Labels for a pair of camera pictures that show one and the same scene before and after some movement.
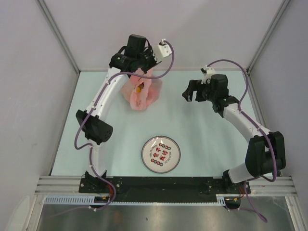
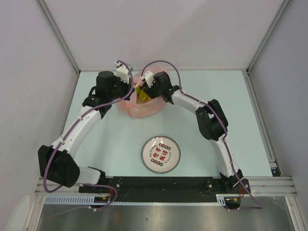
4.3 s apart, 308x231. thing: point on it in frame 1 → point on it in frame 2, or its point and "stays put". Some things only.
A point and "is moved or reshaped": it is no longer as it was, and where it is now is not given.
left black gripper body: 146,59 → 121,88
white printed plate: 160,154 stays put
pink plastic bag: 140,93 is moved or reshaped
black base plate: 163,188 stays put
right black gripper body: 208,94 → 154,92
